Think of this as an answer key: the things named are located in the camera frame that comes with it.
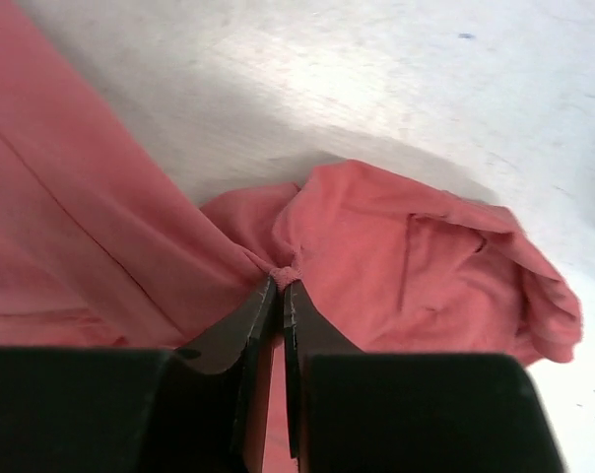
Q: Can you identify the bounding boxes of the salmon pink t shirt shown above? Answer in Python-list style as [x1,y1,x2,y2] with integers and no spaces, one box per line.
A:
[0,1,582,472]

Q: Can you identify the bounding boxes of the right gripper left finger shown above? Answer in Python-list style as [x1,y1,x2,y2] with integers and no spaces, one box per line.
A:
[0,280,277,472]

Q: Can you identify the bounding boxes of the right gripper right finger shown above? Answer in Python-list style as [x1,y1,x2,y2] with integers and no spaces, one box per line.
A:
[283,282,563,473]

